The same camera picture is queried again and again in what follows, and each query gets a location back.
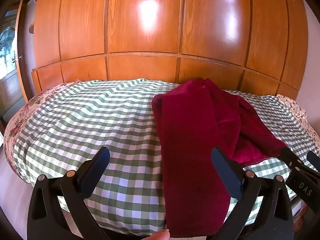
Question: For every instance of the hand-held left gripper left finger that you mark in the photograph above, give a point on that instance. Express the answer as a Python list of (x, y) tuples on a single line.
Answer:
[(98, 163)]

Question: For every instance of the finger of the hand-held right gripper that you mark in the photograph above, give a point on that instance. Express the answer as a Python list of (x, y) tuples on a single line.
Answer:
[(291, 156), (314, 160)]

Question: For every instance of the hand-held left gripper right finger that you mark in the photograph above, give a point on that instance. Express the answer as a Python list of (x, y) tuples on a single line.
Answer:
[(223, 166)]

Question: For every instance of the dark red cloth garment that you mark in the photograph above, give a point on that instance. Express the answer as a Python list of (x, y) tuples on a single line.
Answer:
[(192, 140)]

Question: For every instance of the person's left hand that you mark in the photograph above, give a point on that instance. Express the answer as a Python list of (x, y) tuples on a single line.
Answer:
[(160, 236)]

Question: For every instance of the green checked bed blanket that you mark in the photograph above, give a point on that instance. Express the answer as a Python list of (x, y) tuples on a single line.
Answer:
[(82, 120)]

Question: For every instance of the floral bed sheet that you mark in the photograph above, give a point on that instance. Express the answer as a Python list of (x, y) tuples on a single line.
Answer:
[(22, 120)]

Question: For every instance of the wooden door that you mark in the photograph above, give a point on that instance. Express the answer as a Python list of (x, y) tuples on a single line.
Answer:
[(10, 85)]

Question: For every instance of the wooden wardrobe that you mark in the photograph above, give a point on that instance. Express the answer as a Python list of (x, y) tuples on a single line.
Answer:
[(150, 30)]

